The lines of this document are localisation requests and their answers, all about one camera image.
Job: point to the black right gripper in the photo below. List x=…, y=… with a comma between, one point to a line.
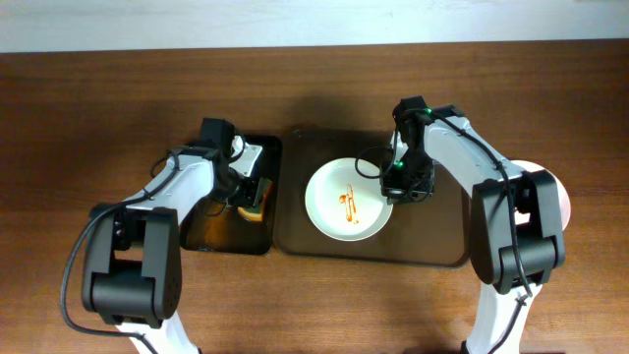
x=406, y=192

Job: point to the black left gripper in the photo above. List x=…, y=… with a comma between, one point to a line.
x=256, y=193

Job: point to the yellow sponge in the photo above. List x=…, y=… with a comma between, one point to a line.
x=257, y=193

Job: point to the cream plate with ketchup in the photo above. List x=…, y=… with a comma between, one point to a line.
x=344, y=201

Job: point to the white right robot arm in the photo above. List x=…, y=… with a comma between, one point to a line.
x=518, y=217

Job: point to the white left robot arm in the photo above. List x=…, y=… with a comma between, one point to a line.
x=132, y=275

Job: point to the small black tray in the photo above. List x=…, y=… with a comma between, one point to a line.
x=213, y=226

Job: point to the large brown serving tray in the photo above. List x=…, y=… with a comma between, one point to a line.
x=431, y=233

